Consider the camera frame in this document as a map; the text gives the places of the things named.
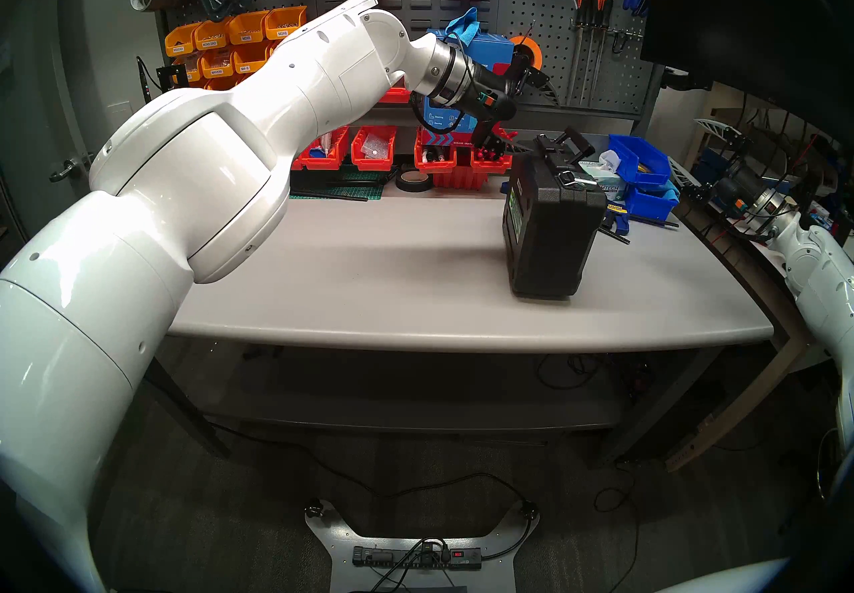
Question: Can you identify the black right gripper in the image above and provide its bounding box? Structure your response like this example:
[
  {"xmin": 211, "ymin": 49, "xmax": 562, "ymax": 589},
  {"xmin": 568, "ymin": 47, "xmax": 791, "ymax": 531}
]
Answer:
[{"xmin": 667, "ymin": 120, "xmax": 785, "ymax": 232}]

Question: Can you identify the black braided left wrist cable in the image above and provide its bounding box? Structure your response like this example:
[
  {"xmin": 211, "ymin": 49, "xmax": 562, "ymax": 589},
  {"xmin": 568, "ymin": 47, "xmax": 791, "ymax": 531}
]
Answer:
[{"xmin": 408, "ymin": 91, "xmax": 468, "ymax": 135}]

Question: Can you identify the blue cleaning cloths box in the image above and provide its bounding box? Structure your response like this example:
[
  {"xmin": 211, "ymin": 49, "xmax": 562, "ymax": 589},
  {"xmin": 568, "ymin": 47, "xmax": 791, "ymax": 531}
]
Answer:
[{"xmin": 425, "ymin": 28, "xmax": 516, "ymax": 132}]

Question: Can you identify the blue Irwin bar clamp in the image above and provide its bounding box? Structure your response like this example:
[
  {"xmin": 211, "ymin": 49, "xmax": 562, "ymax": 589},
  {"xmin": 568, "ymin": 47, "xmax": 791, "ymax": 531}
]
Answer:
[{"xmin": 599, "ymin": 198, "xmax": 680, "ymax": 245}]

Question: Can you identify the blue microfiber cloth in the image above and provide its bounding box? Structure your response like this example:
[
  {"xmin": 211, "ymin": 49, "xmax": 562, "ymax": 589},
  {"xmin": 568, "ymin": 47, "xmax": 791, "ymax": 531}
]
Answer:
[{"xmin": 446, "ymin": 6, "xmax": 481, "ymax": 45}]

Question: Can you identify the wooden side table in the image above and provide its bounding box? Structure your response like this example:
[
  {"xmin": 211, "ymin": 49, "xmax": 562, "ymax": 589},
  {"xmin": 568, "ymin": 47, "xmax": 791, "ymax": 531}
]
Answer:
[{"xmin": 667, "ymin": 198, "xmax": 854, "ymax": 474}]

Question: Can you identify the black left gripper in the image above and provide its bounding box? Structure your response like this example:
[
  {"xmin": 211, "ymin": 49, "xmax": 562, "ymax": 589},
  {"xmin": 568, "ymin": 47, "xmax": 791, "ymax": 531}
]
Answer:
[{"xmin": 460, "ymin": 53, "xmax": 560, "ymax": 155}]

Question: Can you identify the black plastic tool box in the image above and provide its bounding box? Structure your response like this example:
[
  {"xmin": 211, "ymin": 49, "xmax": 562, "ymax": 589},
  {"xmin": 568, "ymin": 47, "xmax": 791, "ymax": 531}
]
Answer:
[{"xmin": 502, "ymin": 126, "xmax": 608, "ymax": 299}]

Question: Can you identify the large blue plastic bin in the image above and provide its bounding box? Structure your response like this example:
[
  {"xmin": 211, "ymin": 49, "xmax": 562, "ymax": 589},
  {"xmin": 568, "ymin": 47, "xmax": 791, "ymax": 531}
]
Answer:
[{"xmin": 608, "ymin": 134, "xmax": 671, "ymax": 189}]

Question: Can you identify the orange tape roll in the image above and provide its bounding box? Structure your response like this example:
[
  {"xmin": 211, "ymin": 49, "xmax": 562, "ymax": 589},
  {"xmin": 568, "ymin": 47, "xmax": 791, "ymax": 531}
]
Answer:
[{"xmin": 508, "ymin": 34, "xmax": 543, "ymax": 85}]

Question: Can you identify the green white Kimtech tissue box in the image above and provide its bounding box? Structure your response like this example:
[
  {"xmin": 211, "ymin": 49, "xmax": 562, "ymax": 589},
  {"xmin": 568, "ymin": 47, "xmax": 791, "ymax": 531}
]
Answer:
[{"xmin": 580, "ymin": 160, "xmax": 628, "ymax": 199}]

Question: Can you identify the green cutting mat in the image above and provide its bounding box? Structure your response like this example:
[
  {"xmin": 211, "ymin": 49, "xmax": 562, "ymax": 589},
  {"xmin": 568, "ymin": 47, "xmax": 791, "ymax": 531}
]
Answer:
[{"xmin": 288, "ymin": 181, "xmax": 386, "ymax": 202}]

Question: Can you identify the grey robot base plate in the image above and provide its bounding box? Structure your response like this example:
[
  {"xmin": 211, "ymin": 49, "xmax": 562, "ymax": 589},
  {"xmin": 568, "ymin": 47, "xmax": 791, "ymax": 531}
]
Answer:
[{"xmin": 305, "ymin": 498, "xmax": 540, "ymax": 593}]

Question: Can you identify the black metal fixture stand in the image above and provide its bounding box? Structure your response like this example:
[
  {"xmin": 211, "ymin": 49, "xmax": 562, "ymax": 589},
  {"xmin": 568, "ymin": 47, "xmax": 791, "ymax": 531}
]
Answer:
[{"xmin": 135, "ymin": 55, "xmax": 191, "ymax": 105}]

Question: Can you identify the black power strip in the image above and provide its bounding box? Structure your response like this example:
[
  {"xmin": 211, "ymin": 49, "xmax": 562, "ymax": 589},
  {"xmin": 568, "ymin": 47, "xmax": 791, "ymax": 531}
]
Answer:
[{"xmin": 352, "ymin": 545, "xmax": 482, "ymax": 571}]

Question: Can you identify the dark blue plastic crate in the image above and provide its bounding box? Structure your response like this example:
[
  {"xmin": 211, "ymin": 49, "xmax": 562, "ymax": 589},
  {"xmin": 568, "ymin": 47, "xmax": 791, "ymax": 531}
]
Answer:
[{"xmin": 693, "ymin": 151, "xmax": 731, "ymax": 199}]

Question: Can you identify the silver door lever handle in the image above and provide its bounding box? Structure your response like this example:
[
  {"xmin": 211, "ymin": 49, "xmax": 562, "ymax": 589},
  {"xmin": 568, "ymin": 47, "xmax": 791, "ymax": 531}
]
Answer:
[{"xmin": 49, "ymin": 155, "xmax": 91, "ymax": 184}]

